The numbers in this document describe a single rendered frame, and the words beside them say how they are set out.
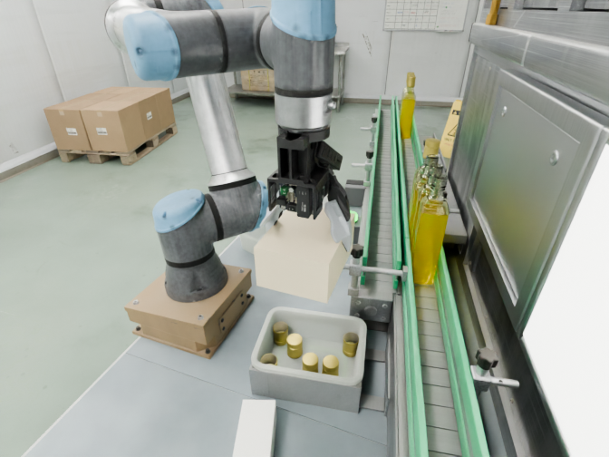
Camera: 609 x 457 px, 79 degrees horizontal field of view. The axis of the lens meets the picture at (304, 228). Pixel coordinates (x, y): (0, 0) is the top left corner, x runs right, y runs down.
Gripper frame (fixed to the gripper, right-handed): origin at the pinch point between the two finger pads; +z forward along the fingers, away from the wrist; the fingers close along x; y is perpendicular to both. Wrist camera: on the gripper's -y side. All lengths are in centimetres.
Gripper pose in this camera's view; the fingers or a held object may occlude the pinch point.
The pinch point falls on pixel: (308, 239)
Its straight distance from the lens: 61.9
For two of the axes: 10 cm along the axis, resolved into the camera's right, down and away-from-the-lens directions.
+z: 0.0, 8.5, 5.3
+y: -3.5, 5.0, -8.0
